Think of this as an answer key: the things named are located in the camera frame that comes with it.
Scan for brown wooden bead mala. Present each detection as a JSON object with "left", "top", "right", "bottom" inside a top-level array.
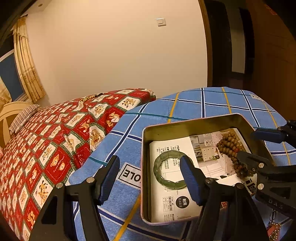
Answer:
[{"left": 216, "top": 131, "right": 254, "bottom": 179}]

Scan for green jade bangle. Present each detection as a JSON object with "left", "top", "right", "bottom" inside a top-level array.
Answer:
[{"left": 153, "top": 150, "right": 193, "bottom": 190}]

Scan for printed paper leaflet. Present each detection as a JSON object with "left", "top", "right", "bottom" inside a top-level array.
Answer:
[{"left": 149, "top": 128, "right": 257, "bottom": 225}]

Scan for blue plaid table cloth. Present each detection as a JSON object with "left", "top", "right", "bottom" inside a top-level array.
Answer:
[{"left": 68, "top": 86, "right": 296, "bottom": 241}]

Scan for red patterned bed quilt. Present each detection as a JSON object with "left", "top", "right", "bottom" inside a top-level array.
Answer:
[{"left": 1, "top": 88, "right": 156, "bottom": 240}]

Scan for dark wooden door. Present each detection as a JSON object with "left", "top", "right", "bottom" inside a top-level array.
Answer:
[{"left": 199, "top": 1, "right": 295, "bottom": 120}]

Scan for pink metal tin box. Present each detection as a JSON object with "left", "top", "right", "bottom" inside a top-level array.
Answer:
[{"left": 140, "top": 113, "right": 272, "bottom": 225}]

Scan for striped pillow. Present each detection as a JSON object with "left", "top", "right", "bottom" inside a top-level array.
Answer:
[{"left": 9, "top": 104, "right": 41, "bottom": 134}]

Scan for cream wooden headboard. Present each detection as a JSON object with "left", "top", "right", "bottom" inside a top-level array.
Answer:
[{"left": 0, "top": 101, "right": 31, "bottom": 148}]

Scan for small beads on bed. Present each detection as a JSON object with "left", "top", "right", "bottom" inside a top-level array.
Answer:
[{"left": 80, "top": 93, "right": 103, "bottom": 102}]

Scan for beige floral curtain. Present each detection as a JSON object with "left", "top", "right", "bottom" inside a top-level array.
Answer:
[{"left": 1, "top": 17, "right": 46, "bottom": 108}]

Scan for window with blue blind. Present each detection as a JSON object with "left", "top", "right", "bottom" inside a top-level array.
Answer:
[{"left": 0, "top": 50, "right": 26, "bottom": 101}]

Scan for white wall switch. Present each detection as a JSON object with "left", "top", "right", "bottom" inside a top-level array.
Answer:
[{"left": 156, "top": 18, "right": 166, "bottom": 27}]

